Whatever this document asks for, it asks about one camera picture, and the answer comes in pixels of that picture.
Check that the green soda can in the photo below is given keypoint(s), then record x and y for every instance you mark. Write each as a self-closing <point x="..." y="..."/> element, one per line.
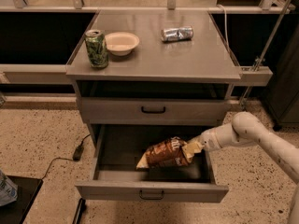
<point x="96" y="48"/>

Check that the open middle drawer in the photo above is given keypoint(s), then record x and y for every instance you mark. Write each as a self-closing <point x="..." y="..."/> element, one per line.
<point x="115" y="176"/>

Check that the black tray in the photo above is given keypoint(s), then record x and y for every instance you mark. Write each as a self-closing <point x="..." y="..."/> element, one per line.
<point x="16" y="212"/>

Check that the closed upper drawer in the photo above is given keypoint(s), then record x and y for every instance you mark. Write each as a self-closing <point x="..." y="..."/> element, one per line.
<point x="152" y="111"/>

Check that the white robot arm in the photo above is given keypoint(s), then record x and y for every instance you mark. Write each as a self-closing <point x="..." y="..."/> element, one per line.
<point x="246" y="130"/>

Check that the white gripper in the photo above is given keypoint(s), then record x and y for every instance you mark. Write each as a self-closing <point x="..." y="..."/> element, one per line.
<point x="208" y="141"/>

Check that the black flat object on floor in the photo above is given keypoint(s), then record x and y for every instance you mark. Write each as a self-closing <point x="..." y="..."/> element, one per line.
<point x="81" y="207"/>

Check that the grey drawer cabinet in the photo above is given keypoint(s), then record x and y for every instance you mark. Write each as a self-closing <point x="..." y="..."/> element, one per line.
<point x="196" y="69"/>

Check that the brown chip bag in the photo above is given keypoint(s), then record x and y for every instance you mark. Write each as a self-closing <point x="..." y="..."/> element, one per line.
<point x="168" y="153"/>

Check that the crushed silver can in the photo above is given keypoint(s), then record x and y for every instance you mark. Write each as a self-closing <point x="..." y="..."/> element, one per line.
<point x="177" y="34"/>

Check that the white bowl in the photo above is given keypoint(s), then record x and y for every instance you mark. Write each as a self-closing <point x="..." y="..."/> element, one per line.
<point x="121" y="43"/>

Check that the crumpled plastic bag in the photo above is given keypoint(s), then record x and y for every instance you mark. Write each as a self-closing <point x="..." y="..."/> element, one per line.
<point x="8" y="190"/>

